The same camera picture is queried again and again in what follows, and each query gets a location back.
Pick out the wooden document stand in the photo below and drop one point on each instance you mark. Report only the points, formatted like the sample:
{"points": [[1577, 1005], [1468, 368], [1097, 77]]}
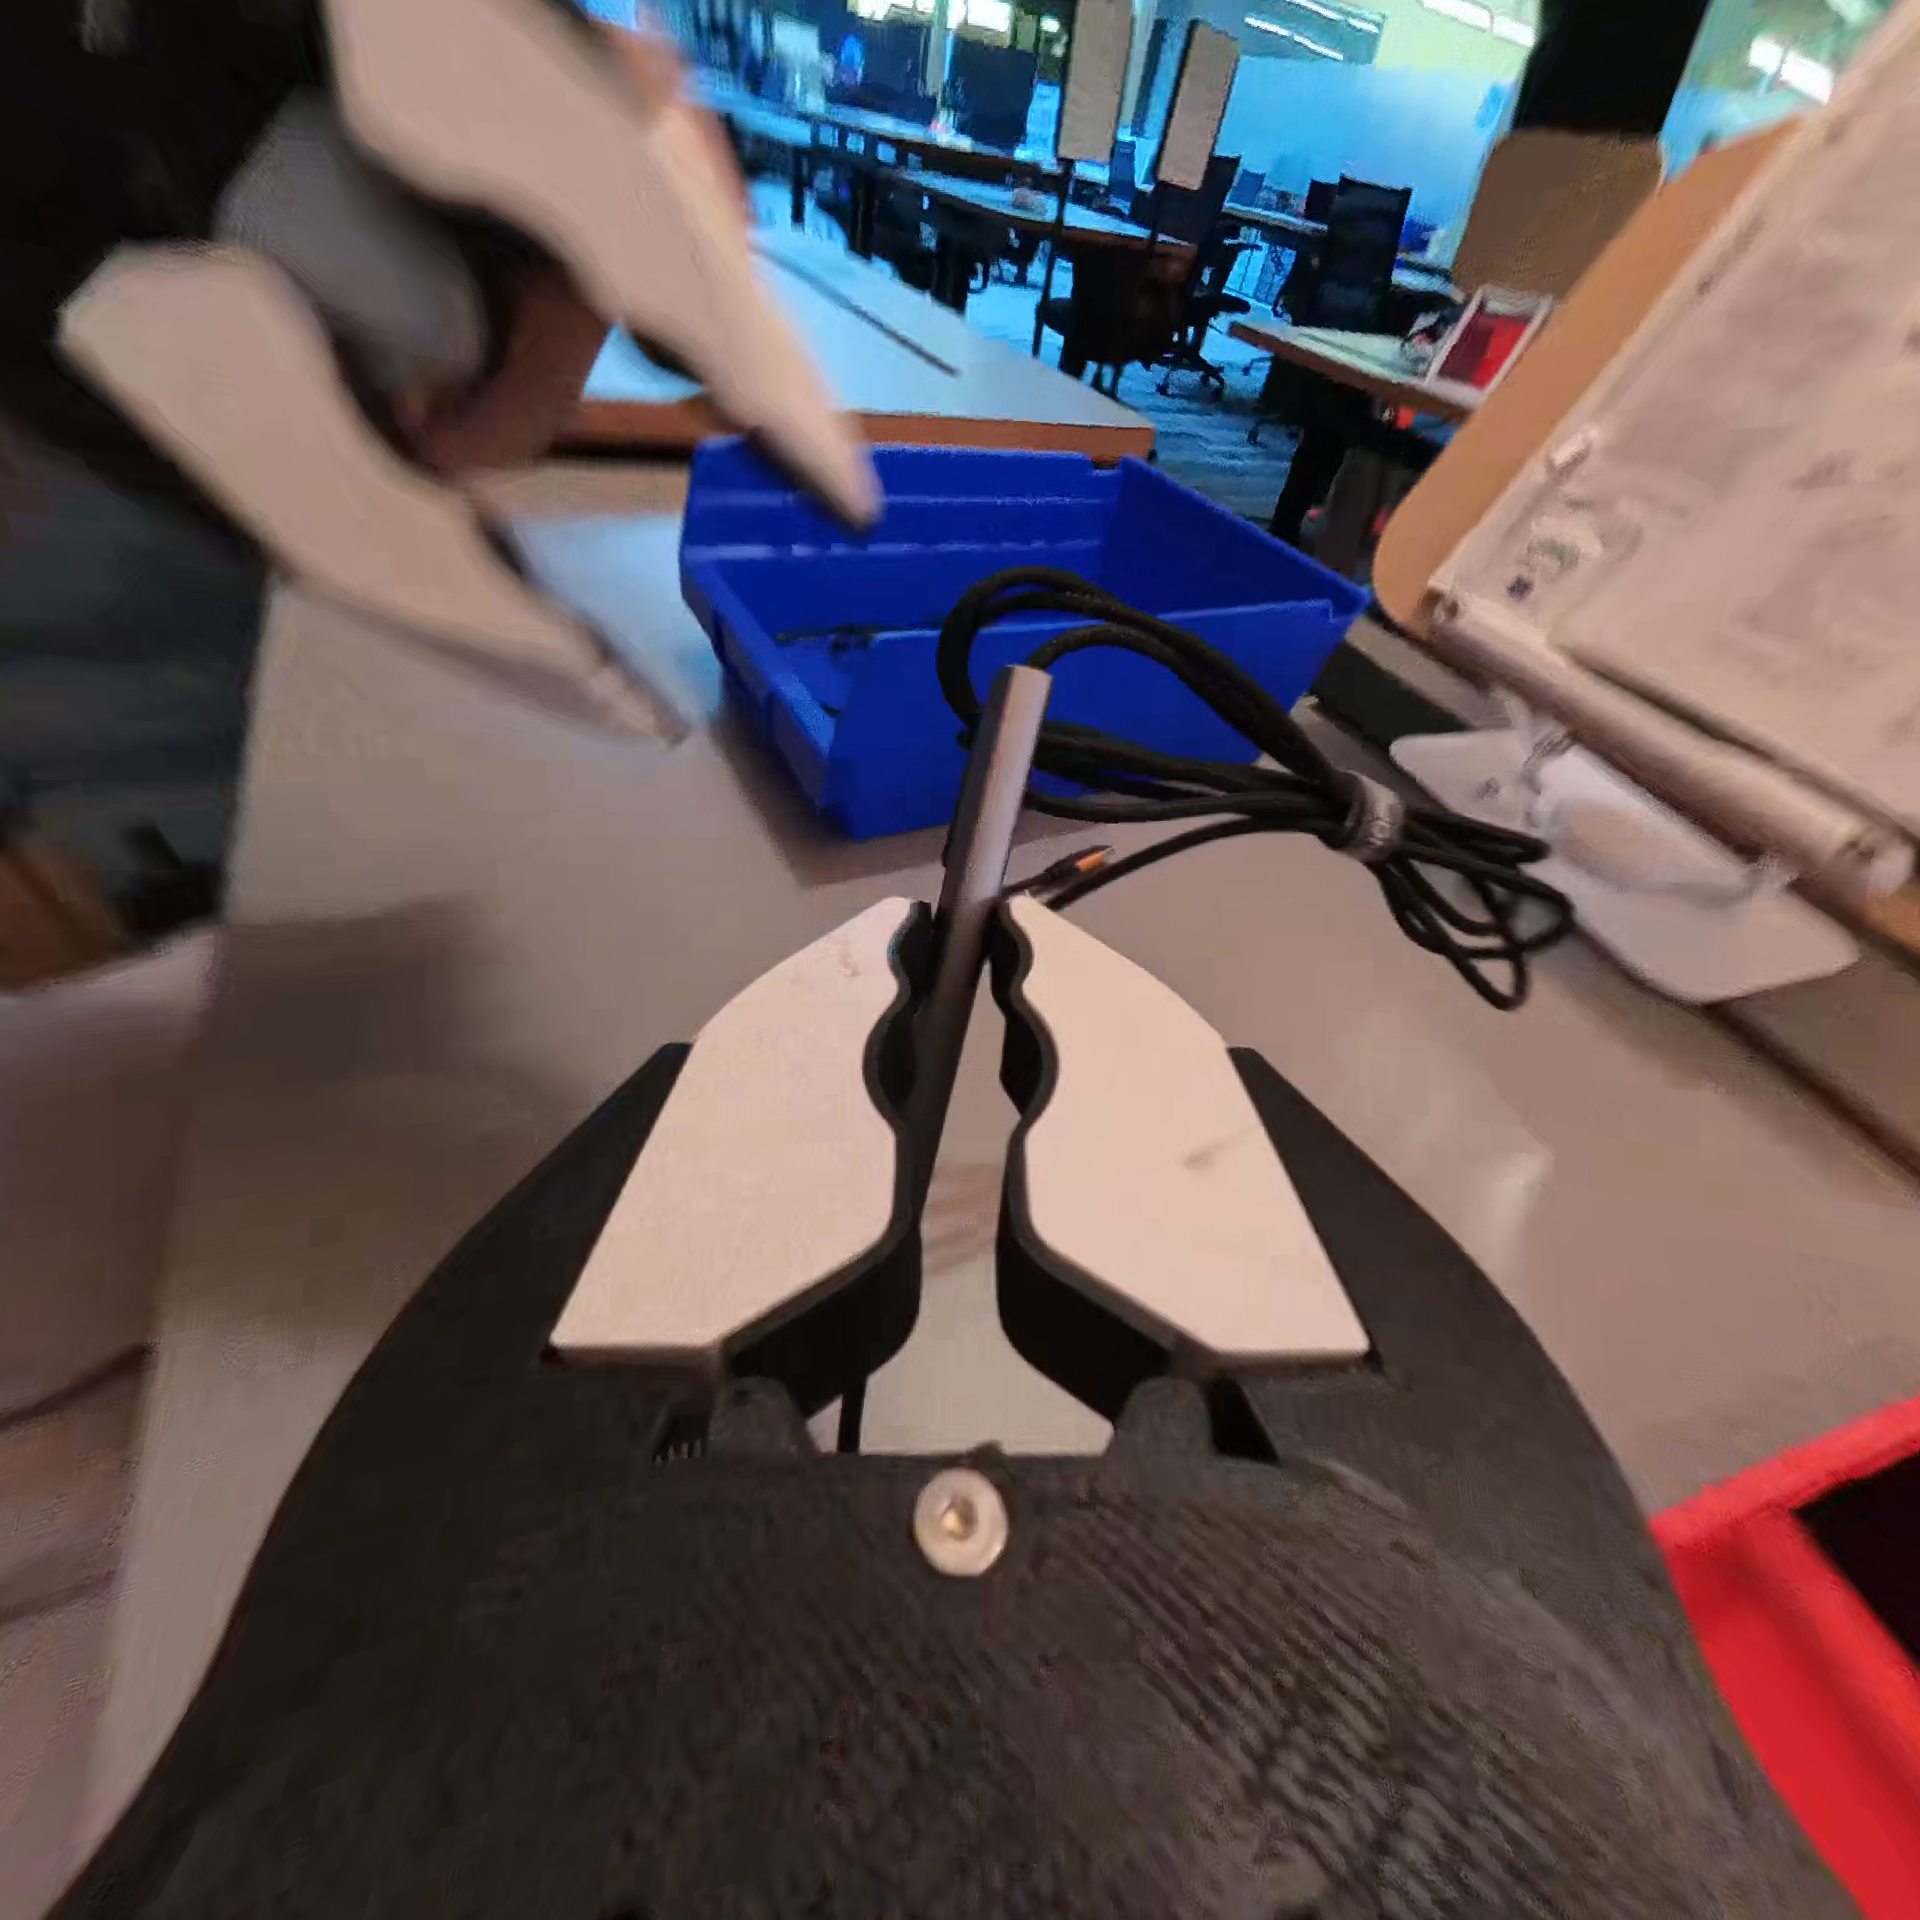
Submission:
{"points": [[1453, 495]]}

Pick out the grey work desk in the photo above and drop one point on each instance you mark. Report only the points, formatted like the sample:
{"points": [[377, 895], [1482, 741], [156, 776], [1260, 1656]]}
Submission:
{"points": [[451, 930]]}

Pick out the laminated instruction sheets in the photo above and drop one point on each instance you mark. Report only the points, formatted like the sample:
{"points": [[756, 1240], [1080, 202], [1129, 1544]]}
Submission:
{"points": [[1724, 451]]}

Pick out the row of office desks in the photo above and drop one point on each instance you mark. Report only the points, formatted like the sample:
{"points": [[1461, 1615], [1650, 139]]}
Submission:
{"points": [[960, 188]]}

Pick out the tan partition panel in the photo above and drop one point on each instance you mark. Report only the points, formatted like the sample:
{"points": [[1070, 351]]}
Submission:
{"points": [[1195, 105], [1096, 75]]}

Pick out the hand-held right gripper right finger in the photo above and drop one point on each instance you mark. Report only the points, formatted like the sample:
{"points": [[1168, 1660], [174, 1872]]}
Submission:
{"points": [[1171, 1171]]}

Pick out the grey USB hub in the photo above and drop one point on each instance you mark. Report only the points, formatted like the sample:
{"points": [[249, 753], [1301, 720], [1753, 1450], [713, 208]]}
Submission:
{"points": [[990, 780]]}

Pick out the small wooden edged desk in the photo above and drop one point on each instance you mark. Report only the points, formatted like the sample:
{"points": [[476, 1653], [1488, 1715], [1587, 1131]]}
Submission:
{"points": [[1348, 360]]}

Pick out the black office chair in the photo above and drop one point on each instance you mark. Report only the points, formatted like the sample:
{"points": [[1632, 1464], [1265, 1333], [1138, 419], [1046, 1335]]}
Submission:
{"points": [[1357, 248], [1154, 300]]}

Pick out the brown cardboard panel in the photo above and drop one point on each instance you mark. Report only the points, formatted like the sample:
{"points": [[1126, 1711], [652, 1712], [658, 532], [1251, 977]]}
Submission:
{"points": [[1560, 210]]}

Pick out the person's grey sweater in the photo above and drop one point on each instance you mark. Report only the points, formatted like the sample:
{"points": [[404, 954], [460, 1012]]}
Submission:
{"points": [[90, 1201]]}

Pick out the person's left hand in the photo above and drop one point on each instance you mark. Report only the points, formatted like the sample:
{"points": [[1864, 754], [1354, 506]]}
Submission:
{"points": [[517, 376]]}

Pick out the red plastic bin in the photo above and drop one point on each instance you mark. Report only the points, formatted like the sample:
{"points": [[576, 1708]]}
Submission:
{"points": [[1769, 1651]]}

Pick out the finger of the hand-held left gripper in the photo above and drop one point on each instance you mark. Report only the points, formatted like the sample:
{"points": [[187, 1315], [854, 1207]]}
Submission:
{"points": [[600, 165], [299, 435]]}

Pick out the black pillar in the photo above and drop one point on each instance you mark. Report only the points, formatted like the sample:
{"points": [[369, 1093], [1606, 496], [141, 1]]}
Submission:
{"points": [[1605, 60]]}

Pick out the red framed sign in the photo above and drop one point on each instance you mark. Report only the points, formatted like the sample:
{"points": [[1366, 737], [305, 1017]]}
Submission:
{"points": [[1477, 346]]}

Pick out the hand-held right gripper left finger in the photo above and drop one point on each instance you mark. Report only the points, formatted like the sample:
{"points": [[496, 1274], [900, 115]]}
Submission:
{"points": [[733, 1171]]}

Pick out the blue plastic bin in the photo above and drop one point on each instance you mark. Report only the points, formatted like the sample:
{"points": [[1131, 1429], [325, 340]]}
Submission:
{"points": [[900, 705]]}

